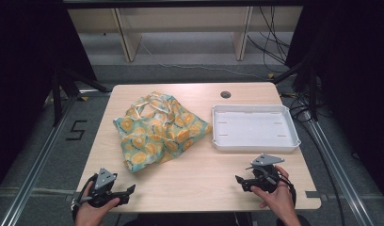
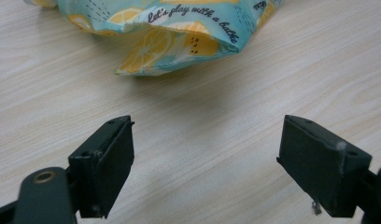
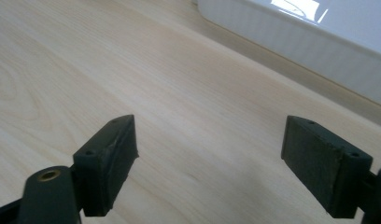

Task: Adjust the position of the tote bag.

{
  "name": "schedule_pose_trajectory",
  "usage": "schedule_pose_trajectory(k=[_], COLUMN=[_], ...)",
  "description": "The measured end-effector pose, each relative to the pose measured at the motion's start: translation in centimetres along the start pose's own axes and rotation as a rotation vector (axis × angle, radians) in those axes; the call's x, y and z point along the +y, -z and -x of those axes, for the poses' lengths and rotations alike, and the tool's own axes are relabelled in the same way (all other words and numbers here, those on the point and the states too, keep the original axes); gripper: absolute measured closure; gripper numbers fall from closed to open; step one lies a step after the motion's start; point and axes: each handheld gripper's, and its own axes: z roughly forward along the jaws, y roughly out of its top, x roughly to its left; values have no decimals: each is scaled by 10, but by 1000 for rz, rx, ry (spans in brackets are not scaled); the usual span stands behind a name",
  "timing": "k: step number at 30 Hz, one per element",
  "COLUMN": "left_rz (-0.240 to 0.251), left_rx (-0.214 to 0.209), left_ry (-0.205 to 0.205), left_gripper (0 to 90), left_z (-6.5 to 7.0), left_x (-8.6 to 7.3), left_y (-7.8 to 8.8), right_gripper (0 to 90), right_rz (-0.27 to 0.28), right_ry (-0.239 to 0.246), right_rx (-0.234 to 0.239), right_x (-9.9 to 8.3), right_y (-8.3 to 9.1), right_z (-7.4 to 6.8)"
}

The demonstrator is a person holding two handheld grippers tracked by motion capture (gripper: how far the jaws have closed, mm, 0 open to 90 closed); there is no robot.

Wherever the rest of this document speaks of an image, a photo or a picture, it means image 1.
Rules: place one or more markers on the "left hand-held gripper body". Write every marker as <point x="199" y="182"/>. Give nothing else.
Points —
<point x="103" y="185"/>

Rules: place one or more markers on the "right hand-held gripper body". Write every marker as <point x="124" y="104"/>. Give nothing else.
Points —
<point x="264" y="175"/>

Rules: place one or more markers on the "orange print cloth bag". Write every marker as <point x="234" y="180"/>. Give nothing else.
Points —
<point x="155" y="135"/>

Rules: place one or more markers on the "person's right hand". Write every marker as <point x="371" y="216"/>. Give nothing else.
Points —
<point x="276" y="196"/>

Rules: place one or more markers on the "person's left hand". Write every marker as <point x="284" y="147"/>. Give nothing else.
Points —
<point x="91" y="213"/>

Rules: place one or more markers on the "white plastic tray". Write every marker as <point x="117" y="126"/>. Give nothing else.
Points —
<point x="252" y="128"/>

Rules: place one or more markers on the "yellow floor tape piece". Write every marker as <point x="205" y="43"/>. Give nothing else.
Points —
<point x="83" y="98"/>
<point x="271" y="75"/>

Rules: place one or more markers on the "black tripod stand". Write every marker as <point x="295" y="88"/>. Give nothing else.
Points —
<point x="304" y="84"/>
<point x="66" y="86"/>

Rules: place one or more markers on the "black curtain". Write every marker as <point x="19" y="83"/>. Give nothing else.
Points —
<point x="353" y="78"/>
<point x="27" y="62"/>

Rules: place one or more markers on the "light wooden shelf unit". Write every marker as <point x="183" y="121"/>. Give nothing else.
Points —
<point x="184" y="28"/>

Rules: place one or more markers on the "aluminium floor rail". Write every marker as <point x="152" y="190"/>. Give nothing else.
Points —
<point x="340" y="169"/>
<point x="36" y="166"/>

